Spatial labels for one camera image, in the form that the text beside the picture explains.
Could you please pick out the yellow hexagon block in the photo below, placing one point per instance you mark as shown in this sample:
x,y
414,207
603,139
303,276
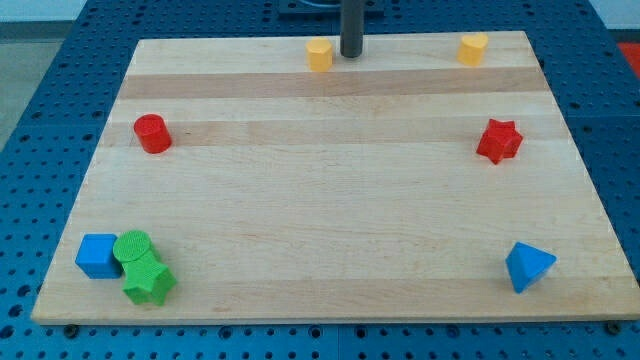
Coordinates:
x,y
319,54

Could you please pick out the light wooden board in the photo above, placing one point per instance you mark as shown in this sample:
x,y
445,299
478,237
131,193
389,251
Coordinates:
x,y
350,196

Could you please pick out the red cylinder block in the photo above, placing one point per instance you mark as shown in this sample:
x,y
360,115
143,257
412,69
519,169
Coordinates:
x,y
152,133

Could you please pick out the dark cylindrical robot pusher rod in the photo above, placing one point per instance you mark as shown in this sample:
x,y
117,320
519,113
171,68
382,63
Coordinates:
x,y
351,28

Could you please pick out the red star block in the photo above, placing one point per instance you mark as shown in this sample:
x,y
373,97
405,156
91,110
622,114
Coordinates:
x,y
500,140

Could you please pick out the green cylinder block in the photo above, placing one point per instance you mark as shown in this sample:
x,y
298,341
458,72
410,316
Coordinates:
x,y
135,245

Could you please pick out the yellow heart block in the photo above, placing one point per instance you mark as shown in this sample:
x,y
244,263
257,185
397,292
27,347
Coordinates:
x,y
472,49

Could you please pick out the green star block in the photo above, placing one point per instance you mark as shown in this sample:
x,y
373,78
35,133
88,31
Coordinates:
x,y
148,280

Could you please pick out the blue triangle block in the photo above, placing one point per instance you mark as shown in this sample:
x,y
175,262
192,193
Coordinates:
x,y
527,264

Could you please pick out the blue cube block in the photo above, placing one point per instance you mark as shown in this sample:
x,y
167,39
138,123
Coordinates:
x,y
95,257

